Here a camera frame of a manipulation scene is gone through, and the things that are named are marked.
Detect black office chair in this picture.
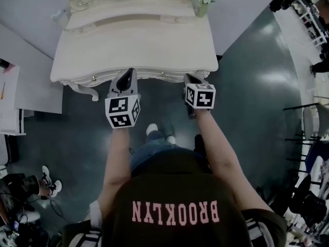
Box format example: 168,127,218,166
256,173,327,229

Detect white shelf cabinet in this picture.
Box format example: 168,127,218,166
0,57,64,136

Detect small cream drawer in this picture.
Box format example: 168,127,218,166
61,71,117,87

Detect cream ornate dressing table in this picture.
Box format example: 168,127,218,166
49,0,220,102

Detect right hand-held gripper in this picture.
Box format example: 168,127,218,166
183,73,216,119

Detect person's right forearm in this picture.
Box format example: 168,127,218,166
194,109,273,214

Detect white desk frames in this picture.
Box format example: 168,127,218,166
295,0,329,46

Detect person's left forearm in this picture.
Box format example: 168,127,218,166
98,127,132,216

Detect person's dark printed t-shirt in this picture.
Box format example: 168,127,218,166
62,148,288,247

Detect grey chair with black legs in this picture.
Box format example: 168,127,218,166
282,101,329,142

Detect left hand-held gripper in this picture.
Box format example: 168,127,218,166
104,67,142,130

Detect blue chair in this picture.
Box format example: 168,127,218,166
306,140,329,175

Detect person's blue jeans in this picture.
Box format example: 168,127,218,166
131,131,181,172

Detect white fabric piece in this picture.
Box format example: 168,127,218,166
89,200,103,228

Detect black hip-worn device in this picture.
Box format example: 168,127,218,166
193,133,212,175

